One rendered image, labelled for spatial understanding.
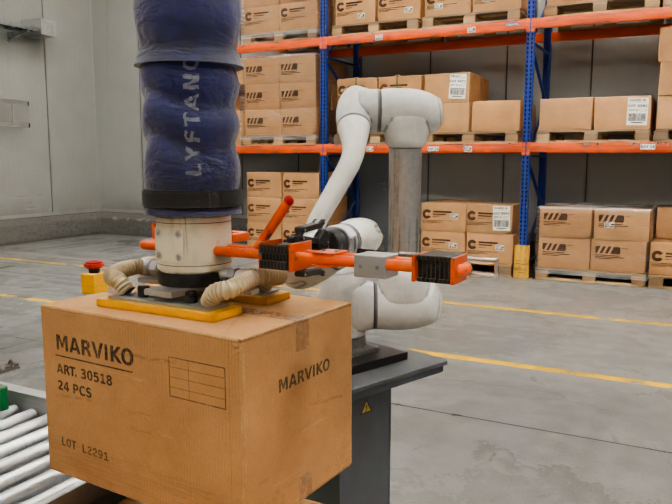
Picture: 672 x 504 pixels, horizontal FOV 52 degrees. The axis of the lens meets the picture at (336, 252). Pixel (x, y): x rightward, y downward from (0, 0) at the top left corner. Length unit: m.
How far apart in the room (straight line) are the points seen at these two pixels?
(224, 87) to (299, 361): 0.61
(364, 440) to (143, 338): 1.03
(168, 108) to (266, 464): 0.76
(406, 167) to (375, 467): 0.98
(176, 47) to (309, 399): 0.79
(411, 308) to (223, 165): 0.90
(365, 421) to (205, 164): 1.10
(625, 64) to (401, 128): 7.79
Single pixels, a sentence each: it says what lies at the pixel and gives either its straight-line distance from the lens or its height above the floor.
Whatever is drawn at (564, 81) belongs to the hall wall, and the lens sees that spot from 9.87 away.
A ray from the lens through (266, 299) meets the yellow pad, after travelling 1.58.
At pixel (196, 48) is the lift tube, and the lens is 1.53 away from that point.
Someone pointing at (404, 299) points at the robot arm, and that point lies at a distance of 2.18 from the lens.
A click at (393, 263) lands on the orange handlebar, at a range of 1.33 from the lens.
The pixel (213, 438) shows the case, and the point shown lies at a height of 0.86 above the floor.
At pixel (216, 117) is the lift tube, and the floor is 1.49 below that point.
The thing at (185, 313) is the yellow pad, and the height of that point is 1.08.
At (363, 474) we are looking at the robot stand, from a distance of 2.35.
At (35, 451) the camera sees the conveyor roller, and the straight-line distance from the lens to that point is 2.30.
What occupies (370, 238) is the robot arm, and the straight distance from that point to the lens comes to 1.72.
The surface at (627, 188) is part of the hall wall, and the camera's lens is 9.71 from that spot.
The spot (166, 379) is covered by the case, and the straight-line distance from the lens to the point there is 1.46.
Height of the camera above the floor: 1.40
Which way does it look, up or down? 8 degrees down
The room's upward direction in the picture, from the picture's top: straight up
